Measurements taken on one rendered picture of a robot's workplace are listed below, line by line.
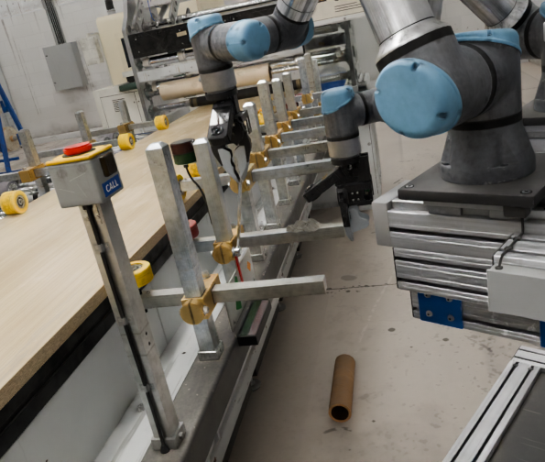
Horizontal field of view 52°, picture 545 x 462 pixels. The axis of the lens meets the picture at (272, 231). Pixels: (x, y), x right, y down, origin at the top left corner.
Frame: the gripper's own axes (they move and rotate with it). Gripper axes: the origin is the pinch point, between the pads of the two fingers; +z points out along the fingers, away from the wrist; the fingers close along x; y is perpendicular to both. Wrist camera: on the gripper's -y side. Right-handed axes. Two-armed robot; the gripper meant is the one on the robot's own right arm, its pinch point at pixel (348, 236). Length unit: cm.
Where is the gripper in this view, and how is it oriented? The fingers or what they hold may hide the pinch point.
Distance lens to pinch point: 136.8
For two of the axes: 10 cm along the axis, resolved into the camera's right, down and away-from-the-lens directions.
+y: 9.7, -1.1, -2.4
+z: 1.9, 9.2, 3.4
